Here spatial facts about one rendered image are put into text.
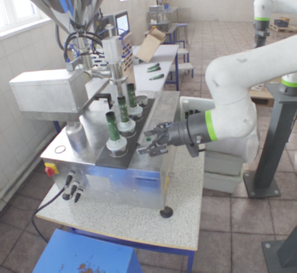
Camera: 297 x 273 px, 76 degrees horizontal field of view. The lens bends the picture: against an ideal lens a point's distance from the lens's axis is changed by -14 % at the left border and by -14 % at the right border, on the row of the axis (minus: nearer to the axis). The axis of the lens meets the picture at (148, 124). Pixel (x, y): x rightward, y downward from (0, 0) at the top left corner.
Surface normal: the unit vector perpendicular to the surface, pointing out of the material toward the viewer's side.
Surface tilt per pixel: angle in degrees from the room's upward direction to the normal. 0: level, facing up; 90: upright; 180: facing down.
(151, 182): 90
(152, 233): 0
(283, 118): 90
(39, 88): 90
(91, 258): 0
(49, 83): 90
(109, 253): 0
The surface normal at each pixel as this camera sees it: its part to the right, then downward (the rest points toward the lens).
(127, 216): -0.10, -0.82
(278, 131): -0.09, 0.57
